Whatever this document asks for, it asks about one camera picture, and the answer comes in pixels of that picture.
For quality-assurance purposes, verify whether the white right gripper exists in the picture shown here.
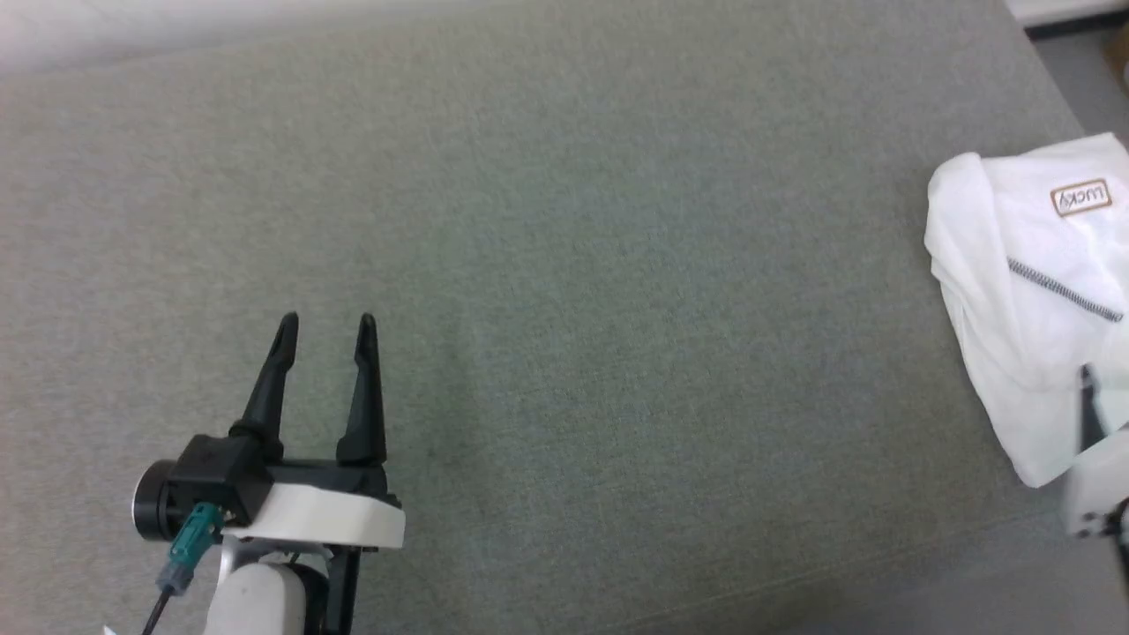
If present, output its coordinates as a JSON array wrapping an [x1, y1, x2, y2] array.
[[1060, 363, 1129, 540]]

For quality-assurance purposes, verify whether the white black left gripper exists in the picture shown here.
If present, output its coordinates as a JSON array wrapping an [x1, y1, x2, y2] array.
[[219, 310, 407, 635]]

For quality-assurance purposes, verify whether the white long-sleeve garment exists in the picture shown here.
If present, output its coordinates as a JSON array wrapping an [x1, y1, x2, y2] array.
[[923, 131, 1129, 489]]

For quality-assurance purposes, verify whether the teal plug black cable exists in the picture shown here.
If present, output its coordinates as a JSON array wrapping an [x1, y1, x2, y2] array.
[[139, 501, 227, 635]]

